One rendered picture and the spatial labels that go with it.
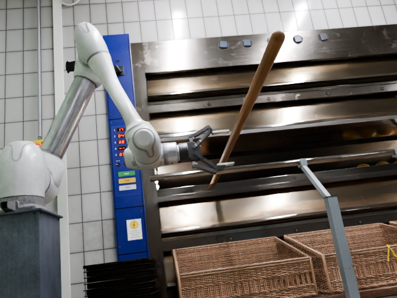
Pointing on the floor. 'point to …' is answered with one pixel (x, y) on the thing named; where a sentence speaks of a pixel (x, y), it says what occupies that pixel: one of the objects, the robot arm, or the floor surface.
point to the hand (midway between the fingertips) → (228, 147)
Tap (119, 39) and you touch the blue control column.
